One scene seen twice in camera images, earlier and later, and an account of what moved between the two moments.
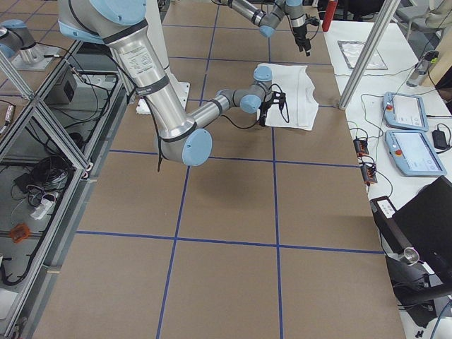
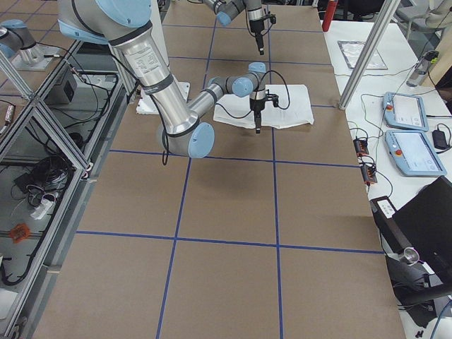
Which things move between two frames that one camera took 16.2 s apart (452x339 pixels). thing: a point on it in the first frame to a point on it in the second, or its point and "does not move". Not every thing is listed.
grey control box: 63,91 does not move
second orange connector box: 368,174 does not move
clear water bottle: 421,67 does not move
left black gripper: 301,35 to 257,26
